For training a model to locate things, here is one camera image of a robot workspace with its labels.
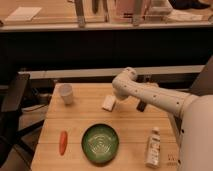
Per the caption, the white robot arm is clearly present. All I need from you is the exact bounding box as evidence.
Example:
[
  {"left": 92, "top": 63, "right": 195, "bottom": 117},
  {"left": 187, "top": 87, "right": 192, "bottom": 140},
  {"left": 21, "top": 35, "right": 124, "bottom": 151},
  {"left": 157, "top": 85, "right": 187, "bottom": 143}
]
[{"left": 112, "top": 67, "right": 213, "bottom": 171}]

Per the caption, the black eraser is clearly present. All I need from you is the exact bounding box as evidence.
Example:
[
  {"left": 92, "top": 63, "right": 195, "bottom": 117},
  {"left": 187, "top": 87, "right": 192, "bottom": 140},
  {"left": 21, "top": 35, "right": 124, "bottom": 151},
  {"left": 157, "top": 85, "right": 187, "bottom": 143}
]
[{"left": 137, "top": 101, "right": 147, "bottom": 112}]

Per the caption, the white sponge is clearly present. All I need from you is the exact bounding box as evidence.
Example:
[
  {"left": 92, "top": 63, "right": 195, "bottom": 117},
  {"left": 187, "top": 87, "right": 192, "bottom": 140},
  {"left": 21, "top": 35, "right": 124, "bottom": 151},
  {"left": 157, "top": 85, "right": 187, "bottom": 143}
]
[{"left": 102, "top": 95, "right": 116, "bottom": 111}]

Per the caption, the white paper sheet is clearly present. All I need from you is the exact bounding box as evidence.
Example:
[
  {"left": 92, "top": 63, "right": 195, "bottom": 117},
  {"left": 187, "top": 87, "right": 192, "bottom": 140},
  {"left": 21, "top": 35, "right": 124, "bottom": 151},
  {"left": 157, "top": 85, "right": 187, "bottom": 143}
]
[{"left": 5, "top": 7, "right": 41, "bottom": 21}]

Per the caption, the white paper cup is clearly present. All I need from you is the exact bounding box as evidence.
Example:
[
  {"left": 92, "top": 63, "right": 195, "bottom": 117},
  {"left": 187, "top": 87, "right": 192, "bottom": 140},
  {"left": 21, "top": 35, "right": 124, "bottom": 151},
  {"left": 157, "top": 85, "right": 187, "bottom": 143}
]
[{"left": 59, "top": 84, "right": 73, "bottom": 105}]

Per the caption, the green bowl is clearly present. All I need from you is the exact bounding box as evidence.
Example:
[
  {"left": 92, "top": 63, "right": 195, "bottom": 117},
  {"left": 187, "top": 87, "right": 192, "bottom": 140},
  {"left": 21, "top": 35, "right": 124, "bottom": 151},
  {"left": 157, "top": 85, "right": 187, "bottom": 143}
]
[{"left": 81, "top": 123, "right": 119, "bottom": 165}]

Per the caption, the white plastic bottle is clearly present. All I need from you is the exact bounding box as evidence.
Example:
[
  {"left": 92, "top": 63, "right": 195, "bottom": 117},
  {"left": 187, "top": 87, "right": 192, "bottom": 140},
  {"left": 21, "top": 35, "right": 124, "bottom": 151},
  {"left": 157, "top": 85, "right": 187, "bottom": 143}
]
[{"left": 145, "top": 127, "right": 160, "bottom": 168}]

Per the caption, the black chair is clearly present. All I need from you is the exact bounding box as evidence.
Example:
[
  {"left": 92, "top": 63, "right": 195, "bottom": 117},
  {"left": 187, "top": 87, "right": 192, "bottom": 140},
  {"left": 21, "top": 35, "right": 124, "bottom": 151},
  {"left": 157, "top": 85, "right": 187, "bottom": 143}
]
[{"left": 0, "top": 74, "right": 44, "bottom": 168}]

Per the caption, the orange carrot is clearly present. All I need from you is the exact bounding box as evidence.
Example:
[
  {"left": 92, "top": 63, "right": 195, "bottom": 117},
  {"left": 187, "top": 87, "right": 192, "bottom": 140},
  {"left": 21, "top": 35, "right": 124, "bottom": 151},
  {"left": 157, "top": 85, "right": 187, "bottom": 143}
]
[{"left": 59, "top": 131, "right": 68, "bottom": 155}]

